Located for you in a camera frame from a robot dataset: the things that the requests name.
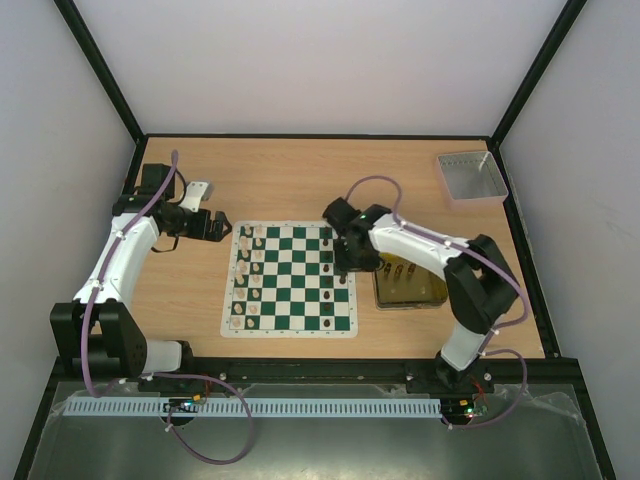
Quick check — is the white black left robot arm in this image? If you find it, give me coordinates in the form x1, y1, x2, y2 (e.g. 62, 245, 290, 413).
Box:
50, 162, 231, 397

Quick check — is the purple cable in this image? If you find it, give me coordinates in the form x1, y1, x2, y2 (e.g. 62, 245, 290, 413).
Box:
79, 148, 256, 464
345, 174, 531, 431

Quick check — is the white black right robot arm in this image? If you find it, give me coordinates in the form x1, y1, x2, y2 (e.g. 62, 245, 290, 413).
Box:
322, 197, 522, 392

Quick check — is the black aluminium front rail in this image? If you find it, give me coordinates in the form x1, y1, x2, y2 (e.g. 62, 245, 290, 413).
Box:
54, 357, 581, 396

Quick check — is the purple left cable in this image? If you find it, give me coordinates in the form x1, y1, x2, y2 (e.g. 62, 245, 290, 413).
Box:
79, 148, 256, 464

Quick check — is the gold square tin box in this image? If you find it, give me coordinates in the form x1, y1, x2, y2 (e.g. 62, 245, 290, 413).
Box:
373, 254, 448, 310

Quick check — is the green white chess board mat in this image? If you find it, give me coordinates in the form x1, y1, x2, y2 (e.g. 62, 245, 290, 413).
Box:
220, 221, 358, 339

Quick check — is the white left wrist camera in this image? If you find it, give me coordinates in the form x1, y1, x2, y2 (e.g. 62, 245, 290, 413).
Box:
179, 181, 214, 213

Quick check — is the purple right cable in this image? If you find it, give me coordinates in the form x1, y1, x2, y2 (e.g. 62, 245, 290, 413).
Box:
345, 174, 531, 431

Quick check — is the light blue slotted cable duct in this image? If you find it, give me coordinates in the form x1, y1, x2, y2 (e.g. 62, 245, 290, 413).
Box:
63, 397, 441, 419

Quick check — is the silver pink tin lid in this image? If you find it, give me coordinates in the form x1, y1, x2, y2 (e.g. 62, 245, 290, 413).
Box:
435, 151, 509, 210

